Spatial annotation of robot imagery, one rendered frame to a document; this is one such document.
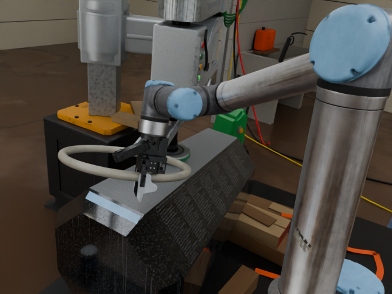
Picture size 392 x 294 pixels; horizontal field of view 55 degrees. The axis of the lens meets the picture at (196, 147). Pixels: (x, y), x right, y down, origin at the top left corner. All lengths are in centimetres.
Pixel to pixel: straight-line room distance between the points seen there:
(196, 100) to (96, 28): 150
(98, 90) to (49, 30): 600
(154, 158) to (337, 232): 64
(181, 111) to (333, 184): 50
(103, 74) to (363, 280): 206
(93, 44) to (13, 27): 574
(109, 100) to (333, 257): 212
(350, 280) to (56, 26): 814
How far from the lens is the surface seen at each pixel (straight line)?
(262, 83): 96
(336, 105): 65
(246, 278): 241
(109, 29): 247
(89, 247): 190
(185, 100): 104
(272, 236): 264
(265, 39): 515
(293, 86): 90
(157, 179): 122
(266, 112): 505
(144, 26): 250
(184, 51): 182
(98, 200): 179
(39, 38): 849
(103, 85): 263
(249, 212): 277
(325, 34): 65
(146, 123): 116
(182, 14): 178
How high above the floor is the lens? 179
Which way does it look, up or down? 26 degrees down
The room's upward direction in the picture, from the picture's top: 6 degrees clockwise
